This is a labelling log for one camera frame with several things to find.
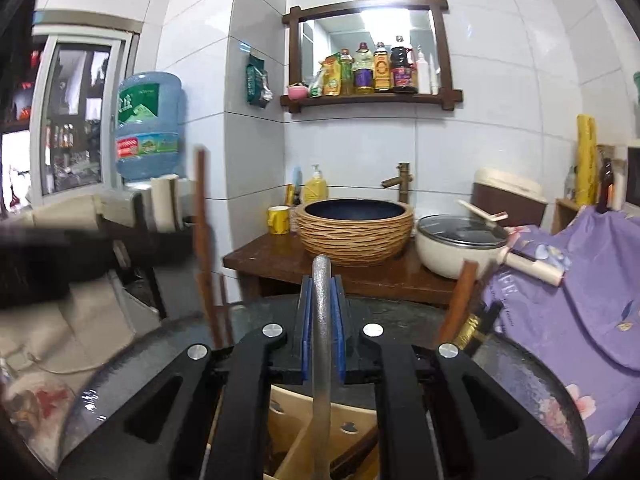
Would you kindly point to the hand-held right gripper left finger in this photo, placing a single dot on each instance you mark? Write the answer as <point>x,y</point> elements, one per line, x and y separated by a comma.
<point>306,330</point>

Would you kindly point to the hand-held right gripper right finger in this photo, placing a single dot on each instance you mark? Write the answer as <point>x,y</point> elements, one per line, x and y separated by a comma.
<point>339,330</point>

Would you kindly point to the short brown wooden chopstick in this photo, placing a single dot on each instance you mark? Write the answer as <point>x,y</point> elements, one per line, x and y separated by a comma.
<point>224,310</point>

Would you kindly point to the beige perforated utensil holder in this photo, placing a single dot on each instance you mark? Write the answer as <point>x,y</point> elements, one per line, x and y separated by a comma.
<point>295,425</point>

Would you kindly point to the curved reddish wooden chopstick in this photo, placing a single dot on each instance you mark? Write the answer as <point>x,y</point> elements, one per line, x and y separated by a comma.
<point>462,295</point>

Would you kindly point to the black chopstick with gold band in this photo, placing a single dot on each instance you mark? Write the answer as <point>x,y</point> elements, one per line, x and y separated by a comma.
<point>472,330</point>

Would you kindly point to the square-tipped wooden chopstick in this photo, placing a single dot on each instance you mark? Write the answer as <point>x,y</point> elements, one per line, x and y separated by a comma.
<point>202,220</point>

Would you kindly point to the beige cloth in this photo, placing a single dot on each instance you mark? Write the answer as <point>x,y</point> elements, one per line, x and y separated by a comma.
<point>85,320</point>

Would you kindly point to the dark wooden counter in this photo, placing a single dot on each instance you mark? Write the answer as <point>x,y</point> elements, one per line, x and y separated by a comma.
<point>270,260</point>

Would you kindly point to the woven pattern wash basin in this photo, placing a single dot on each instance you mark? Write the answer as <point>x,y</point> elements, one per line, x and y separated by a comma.
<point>355,232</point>

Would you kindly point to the yellow mug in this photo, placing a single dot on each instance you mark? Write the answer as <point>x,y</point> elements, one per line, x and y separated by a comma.
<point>277,220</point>

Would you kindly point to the water dispenser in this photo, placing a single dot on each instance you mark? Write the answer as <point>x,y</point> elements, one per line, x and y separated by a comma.
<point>145,255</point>

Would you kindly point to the white pot with glass lid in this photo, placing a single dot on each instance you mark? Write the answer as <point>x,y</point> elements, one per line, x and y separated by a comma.
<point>450,255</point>

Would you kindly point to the round printed cushion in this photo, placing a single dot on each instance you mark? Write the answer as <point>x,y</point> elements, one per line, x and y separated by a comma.
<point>35,405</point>

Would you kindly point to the blue toothpaste tube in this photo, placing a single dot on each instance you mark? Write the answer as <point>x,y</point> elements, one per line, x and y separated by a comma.
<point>298,185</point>

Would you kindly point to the yellow soap pump bottle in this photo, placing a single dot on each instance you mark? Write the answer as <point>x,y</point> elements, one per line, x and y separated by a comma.
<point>315,185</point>

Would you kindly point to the paper towel roll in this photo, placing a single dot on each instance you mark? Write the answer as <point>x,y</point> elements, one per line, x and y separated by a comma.
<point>165,205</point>

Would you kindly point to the bronze bamboo-style faucet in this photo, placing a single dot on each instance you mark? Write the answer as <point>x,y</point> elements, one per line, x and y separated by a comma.
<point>402,180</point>

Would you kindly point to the white framed window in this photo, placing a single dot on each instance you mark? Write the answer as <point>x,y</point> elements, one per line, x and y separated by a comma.
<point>75,110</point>

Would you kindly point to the white rice paddle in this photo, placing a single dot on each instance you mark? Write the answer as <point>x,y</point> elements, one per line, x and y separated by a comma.
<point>480,211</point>

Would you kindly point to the blue water jug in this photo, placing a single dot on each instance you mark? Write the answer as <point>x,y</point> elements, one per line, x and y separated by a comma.
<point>150,125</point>

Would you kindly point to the brown and white rice cooker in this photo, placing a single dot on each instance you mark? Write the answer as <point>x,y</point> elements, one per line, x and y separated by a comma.
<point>510,192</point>

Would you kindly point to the purple floral cloth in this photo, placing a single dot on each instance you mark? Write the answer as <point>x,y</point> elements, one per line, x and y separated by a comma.
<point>575,310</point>

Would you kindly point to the pink bowl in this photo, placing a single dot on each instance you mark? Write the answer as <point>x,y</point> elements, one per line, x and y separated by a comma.
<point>297,92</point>

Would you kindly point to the green hanging packet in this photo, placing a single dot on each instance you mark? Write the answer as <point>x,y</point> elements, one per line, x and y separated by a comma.
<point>257,82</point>

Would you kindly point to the yellow snack packet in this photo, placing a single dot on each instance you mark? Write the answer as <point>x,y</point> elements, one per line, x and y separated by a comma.
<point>331,77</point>

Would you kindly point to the small wooden shelf box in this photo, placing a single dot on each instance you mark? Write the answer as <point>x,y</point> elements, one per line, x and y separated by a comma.
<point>565,215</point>

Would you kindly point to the oil bottle with purple label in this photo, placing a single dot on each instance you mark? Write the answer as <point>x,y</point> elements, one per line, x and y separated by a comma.
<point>363,72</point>

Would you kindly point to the amber vinegar bottle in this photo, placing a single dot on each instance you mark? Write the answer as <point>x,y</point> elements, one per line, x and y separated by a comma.
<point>382,70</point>

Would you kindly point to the dark soy sauce bottle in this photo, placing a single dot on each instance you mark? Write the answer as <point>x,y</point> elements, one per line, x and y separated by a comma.
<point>402,70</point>

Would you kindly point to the white squeeze bottle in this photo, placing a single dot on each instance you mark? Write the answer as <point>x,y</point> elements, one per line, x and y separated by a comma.
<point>424,72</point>

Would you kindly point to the wooden framed mirror with shelf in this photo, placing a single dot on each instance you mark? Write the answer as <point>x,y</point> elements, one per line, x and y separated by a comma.
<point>320,45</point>

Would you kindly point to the yellow package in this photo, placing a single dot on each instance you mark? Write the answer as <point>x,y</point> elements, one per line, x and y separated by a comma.
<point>586,160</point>

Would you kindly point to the brown glass bottle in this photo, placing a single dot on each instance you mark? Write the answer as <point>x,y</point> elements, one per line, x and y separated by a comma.
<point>605,185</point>

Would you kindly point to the white plastic bottle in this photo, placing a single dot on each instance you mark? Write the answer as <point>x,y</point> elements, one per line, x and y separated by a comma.
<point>620,180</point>

